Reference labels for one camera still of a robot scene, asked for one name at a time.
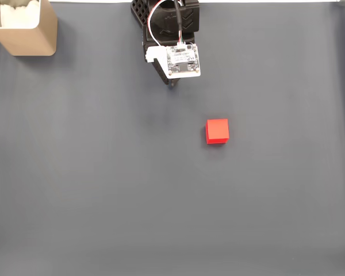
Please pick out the red cube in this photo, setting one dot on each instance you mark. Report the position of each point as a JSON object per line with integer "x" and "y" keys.
{"x": 217, "y": 130}

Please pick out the beige box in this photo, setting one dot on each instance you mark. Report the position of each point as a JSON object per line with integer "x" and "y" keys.
{"x": 31, "y": 40}

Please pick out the dark grey mat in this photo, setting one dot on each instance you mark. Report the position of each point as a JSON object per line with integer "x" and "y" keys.
{"x": 132, "y": 187}

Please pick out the white padding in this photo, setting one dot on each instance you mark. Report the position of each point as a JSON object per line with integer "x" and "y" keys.
{"x": 18, "y": 15}

